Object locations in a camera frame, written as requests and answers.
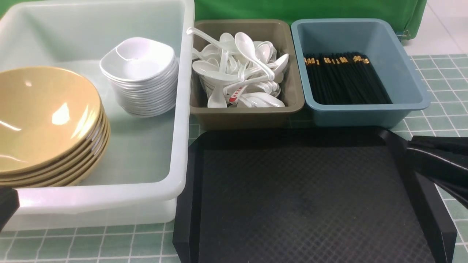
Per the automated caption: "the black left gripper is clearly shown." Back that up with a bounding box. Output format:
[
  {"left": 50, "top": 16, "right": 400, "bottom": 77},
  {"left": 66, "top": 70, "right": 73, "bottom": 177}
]
[{"left": 0, "top": 188, "right": 20, "bottom": 231}]

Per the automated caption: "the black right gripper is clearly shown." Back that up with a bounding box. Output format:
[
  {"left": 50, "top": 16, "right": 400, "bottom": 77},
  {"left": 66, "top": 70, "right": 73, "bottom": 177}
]
[{"left": 407, "top": 136, "right": 468, "bottom": 208}]

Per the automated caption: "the green checkered table mat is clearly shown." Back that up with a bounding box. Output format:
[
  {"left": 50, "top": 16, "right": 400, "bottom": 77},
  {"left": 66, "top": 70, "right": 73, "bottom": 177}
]
[{"left": 1, "top": 54, "right": 468, "bottom": 263}]

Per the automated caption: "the stack of tan bowls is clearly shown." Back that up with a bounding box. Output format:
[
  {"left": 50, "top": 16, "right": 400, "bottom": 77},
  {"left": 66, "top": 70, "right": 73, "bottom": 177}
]
[{"left": 0, "top": 66, "right": 111, "bottom": 188}]

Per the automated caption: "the blue plastic chopstick bin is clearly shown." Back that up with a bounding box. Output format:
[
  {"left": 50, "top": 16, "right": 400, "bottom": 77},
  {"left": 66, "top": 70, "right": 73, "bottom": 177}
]
[{"left": 291, "top": 19, "right": 431, "bottom": 128}]

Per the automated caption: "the bundle of black chopsticks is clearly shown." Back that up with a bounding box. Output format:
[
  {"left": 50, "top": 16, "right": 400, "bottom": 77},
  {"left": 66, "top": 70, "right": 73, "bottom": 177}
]
[{"left": 303, "top": 52, "right": 393, "bottom": 105}]

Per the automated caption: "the white translucent plastic tub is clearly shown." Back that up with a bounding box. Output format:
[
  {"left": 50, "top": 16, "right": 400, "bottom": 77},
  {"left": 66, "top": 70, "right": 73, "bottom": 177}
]
[{"left": 1, "top": 0, "right": 195, "bottom": 231}]

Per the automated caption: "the green cloth backdrop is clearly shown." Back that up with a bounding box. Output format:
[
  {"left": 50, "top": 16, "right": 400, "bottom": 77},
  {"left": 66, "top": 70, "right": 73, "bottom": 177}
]
[{"left": 0, "top": 0, "right": 427, "bottom": 41}]

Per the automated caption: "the black plastic serving tray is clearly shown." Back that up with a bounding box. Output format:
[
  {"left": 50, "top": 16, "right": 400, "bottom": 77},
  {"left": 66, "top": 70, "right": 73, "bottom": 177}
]
[{"left": 173, "top": 127, "right": 457, "bottom": 263}]

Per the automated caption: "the stack of white dishes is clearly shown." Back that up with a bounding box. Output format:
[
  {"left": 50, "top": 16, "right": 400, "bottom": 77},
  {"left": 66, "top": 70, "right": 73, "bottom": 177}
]
[{"left": 99, "top": 37, "right": 179, "bottom": 118}]

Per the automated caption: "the pile of white spoons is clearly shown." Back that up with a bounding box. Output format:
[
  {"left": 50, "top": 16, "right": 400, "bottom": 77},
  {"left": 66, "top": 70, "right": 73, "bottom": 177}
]
[{"left": 186, "top": 27, "right": 289, "bottom": 108}]

